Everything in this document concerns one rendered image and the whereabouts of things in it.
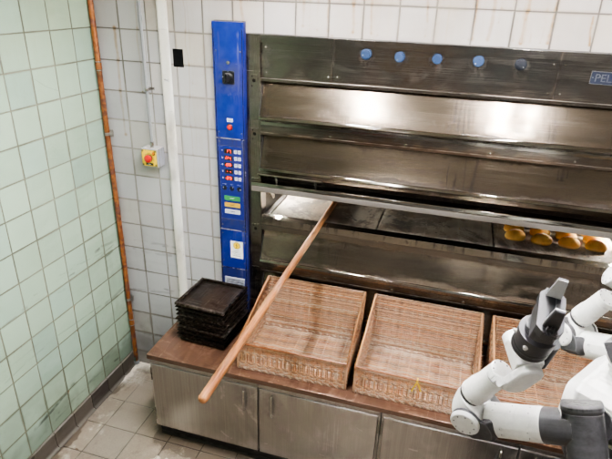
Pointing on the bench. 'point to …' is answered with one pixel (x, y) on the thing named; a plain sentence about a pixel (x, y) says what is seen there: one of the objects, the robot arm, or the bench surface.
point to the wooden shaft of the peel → (260, 312)
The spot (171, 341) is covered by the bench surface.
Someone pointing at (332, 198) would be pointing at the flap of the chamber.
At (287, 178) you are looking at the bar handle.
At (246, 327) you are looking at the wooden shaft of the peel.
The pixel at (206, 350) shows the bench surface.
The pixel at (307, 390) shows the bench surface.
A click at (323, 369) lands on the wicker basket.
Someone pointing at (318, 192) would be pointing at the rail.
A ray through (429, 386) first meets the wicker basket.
